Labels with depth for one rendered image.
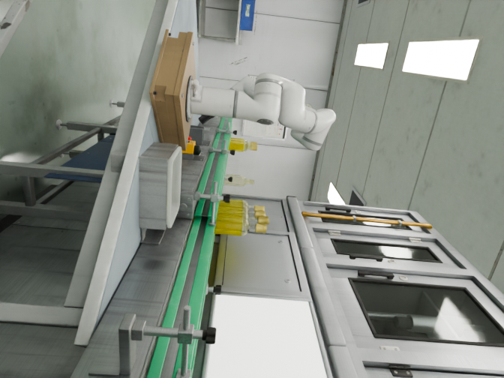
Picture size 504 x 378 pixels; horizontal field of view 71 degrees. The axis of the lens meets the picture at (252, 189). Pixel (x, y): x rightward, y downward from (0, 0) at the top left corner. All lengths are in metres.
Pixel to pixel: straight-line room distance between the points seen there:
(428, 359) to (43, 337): 1.10
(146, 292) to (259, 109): 0.67
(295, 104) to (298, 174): 6.36
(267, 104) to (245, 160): 6.25
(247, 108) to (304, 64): 6.03
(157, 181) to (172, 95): 0.25
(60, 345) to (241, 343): 0.49
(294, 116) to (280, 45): 5.90
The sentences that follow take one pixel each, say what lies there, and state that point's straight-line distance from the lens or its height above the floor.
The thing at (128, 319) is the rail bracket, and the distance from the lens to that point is 0.71.
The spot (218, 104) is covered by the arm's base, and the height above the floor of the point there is 0.94.
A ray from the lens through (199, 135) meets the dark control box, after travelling 1.88.
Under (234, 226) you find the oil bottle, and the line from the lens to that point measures 1.37.
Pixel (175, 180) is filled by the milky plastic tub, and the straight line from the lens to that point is 1.20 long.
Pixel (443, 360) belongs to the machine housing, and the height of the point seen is 1.69.
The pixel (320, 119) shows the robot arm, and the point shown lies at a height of 1.31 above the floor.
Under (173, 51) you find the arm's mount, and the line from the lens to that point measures 1.22.
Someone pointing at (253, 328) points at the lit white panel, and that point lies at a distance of 1.13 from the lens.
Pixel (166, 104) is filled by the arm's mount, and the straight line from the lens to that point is 1.12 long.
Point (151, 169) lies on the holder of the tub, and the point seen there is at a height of 0.79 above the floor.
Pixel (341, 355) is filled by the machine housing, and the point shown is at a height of 1.37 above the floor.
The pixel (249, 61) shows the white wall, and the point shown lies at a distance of 7.13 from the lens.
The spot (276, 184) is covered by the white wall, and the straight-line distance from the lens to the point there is 7.65.
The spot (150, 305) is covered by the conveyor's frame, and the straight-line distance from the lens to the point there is 0.91.
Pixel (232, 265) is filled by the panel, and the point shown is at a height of 1.04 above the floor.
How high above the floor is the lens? 1.01
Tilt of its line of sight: 3 degrees up
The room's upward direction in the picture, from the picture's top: 95 degrees clockwise
